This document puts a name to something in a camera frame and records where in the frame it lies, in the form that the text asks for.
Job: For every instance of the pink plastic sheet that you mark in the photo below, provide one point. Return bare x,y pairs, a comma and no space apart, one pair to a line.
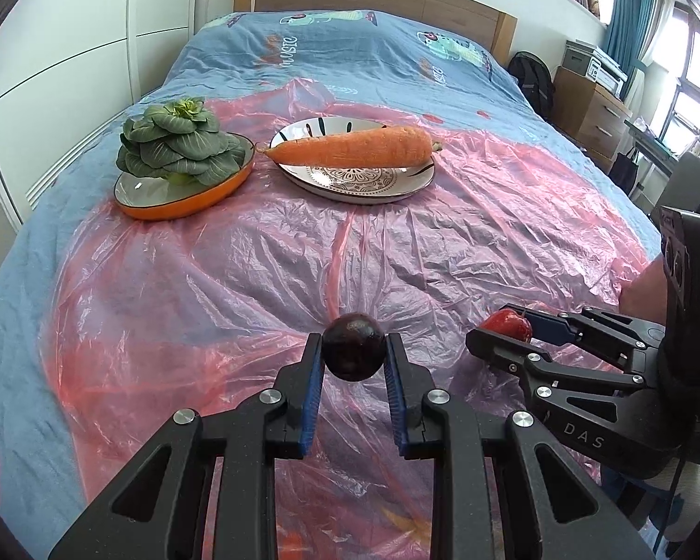
210,280

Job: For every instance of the wooden nightstand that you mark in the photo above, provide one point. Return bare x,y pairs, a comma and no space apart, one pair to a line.
589,116

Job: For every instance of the blue printed bedsheet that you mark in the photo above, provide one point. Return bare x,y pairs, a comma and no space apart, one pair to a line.
356,52

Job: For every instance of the green bok choy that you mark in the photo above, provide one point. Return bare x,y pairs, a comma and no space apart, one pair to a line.
178,140

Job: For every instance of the person's right forearm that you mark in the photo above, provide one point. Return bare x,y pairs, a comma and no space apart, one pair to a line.
644,297

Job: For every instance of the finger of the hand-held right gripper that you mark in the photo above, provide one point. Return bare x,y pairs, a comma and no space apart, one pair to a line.
496,347
551,326

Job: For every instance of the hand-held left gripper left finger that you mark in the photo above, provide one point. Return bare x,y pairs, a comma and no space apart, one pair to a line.
312,396

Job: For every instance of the black bag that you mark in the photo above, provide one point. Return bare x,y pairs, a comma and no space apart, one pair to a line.
624,172

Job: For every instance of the red apple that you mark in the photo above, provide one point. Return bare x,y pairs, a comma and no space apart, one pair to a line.
504,324

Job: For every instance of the large carrot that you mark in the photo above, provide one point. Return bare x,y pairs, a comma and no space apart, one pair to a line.
356,147

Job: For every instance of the cluttered desk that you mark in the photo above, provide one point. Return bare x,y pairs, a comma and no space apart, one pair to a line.
656,143

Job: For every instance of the grey chair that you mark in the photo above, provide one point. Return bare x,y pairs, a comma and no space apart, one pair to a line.
691,181

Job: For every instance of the blue fabric clothing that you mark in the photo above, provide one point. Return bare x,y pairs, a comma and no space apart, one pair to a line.
624,496

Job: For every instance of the white wardrobe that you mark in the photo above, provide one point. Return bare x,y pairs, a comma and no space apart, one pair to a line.
64,41

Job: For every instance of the orange oval dish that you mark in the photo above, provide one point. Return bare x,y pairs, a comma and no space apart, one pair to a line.
169,207

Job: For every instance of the patterned white plate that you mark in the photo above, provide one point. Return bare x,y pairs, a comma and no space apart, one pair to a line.
356,184

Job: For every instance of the black backpack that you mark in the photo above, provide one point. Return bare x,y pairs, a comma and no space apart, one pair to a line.
531,81

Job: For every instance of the teal curtain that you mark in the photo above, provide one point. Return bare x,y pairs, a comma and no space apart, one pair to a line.
630,17

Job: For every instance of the window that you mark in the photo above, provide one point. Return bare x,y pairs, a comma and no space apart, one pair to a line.
697,81

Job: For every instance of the dark purple plum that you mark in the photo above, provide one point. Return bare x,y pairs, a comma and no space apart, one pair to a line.
353,344

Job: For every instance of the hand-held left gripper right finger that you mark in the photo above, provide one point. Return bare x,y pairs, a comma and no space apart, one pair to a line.
398,396

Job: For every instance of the white printer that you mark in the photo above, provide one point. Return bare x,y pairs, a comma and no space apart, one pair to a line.
606,73

